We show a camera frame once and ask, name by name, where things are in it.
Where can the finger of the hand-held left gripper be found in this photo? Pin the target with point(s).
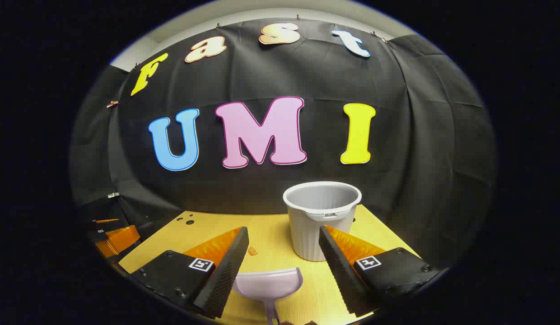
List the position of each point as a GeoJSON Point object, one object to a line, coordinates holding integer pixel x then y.
{"type": "Point", "coordinates": [101, 221]}
{"type": "Point", "coordinates": [119, 237]}

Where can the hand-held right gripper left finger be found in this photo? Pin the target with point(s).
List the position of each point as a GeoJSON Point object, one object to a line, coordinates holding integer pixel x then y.
{"type": "Point", "coordinates": [226, 271]}

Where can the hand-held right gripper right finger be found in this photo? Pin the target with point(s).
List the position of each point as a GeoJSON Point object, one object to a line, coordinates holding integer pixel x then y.
{"type": "Point", "coordinates": [341, 271]}

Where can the orange paper trash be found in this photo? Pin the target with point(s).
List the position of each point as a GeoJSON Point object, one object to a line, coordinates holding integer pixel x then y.
{"type": "Point", "coordinates": [252, 250]}

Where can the lilac plastic dustpan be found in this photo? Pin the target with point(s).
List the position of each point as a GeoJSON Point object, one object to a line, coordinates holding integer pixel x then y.
{"type": "Point", "coordinates": [266, 284]}

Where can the grey ribbed garbage bin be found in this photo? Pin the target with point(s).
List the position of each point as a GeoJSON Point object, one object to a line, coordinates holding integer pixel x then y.
{"type": "Point", "coordinates": [307, 225]}

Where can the yellow wooden desktop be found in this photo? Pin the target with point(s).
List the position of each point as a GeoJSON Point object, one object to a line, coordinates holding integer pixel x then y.
{"type": "Point", "coordinates": [271, 230]}

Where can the black backdrop cloth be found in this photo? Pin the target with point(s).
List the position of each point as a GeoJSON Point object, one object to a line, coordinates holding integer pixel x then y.
{"type": "Point", "coordinates": [397, 135]}

